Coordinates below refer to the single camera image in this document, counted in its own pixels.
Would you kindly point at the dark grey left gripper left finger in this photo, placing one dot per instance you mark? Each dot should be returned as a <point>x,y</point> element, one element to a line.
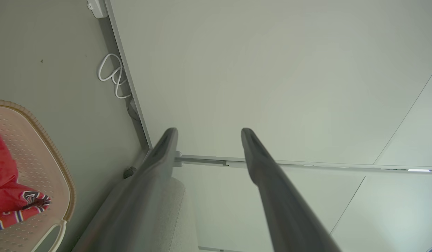
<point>149,189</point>

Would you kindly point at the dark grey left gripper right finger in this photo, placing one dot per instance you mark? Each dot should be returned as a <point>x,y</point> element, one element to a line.
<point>278,196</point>

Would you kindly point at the light grey fabric sofa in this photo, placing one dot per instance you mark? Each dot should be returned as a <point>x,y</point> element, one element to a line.
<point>182,217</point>

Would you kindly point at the red patterned cloth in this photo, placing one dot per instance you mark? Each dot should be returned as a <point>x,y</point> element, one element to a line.
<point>6,196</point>

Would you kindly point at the wide white partition panel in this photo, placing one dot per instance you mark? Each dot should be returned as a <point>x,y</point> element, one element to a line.
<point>271,77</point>

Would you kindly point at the beige perforated laundry basket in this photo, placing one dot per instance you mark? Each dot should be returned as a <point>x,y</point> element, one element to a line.
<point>34,154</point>

